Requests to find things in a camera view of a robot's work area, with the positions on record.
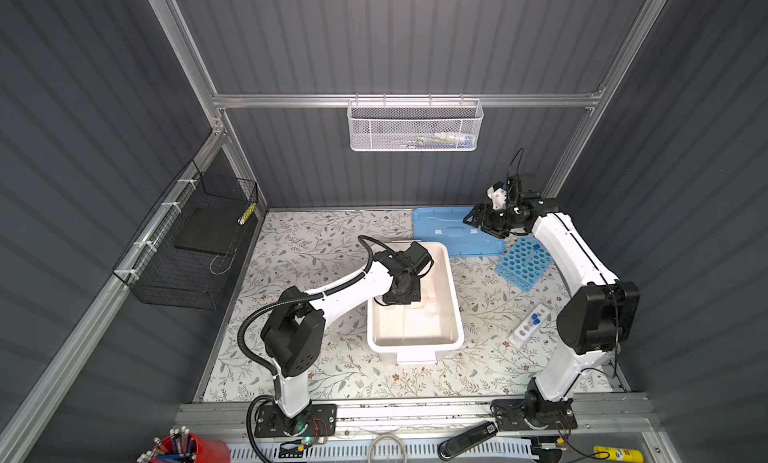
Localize white plastic storage bin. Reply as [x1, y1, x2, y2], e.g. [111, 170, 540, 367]
[367, 242, 464, 365]

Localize white small tube rack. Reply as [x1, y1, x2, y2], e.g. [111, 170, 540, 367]
[507, 304, 553, 349]

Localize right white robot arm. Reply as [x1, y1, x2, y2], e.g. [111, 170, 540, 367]
[464, 175, 640, 429]

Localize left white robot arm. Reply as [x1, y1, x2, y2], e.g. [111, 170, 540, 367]
[236, 235, 434, 421]

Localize blue test tube rack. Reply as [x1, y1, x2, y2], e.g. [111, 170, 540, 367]
[495, 235, 553, 292]

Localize blue plastic bin lid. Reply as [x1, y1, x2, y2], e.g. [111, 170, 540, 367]
[412, 206, 506, 257]

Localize yellow brush in basket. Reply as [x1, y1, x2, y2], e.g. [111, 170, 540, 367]
[238, 203, 258, 225]

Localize black handheld device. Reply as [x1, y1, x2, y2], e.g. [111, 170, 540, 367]
[437, 421, 498, 461]

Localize yellow bottle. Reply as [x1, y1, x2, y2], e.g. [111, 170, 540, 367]
[593, 445, 645, 463]

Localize red pen cup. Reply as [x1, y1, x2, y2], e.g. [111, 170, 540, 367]
[136, 433, 231, 463]

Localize white wire wall basket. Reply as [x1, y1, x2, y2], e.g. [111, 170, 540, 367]
[346, 97, 484, 152]

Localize coiled beige cable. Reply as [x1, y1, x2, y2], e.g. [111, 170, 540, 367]
[367, 432, 409, 463]

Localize black wire wall basket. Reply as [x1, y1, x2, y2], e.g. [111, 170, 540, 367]
[113, 161, 259, 310]

